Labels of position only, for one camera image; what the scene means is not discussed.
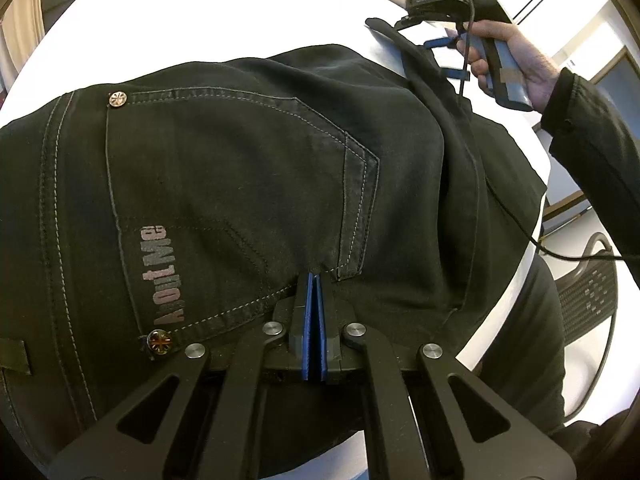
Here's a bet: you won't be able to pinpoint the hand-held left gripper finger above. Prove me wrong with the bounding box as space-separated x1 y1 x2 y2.
313 275 578 480
47 272 317 480

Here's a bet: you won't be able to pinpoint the black pants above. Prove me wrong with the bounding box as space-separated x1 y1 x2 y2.
0 16 566 480

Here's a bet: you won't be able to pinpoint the white bed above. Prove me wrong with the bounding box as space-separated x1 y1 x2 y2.
0 0 557 480

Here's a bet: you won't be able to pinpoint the black cable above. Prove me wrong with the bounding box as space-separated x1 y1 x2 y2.
457 0 623 262

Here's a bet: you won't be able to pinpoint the person's right forearm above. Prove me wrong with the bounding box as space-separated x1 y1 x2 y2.
540 67 640 273

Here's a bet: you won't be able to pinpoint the black mesh office chair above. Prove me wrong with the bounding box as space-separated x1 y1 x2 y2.
549 232 622 423

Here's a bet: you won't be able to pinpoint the person's right hand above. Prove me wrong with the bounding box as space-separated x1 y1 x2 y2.
450 22 563 111

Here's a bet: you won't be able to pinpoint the glass door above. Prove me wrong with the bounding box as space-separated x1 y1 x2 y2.
555 0 640 103

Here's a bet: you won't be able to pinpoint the wooden desk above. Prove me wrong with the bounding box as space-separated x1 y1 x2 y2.
541 191 597 237

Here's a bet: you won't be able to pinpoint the beige curtain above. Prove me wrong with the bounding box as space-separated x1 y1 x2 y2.
0 5 36 98

